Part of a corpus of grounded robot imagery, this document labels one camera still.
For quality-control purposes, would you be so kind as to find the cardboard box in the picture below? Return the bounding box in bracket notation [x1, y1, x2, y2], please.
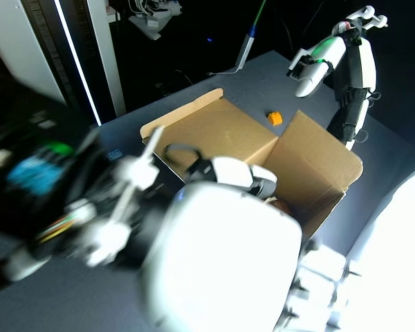
[140, 88, 364, 243]

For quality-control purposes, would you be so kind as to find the white light strip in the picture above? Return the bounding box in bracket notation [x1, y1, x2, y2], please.
[53, 0, 103, 127]

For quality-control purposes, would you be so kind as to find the white cabinet panel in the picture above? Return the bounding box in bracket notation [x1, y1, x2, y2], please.
[0, 0, 70, 104]

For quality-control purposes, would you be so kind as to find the green cable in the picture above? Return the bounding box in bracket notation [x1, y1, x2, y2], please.
[249, 0, 267, 37]

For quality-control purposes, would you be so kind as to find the grey cable adapter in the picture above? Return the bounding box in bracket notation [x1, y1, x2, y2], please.
[209, 34, 257, 75]

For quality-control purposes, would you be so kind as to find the white device with cables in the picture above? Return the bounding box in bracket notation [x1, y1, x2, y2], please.
[127, 0, 184, 42]

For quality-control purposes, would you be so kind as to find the white frame post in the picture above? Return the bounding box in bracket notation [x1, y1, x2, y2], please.
[86, 0, 127, 115]

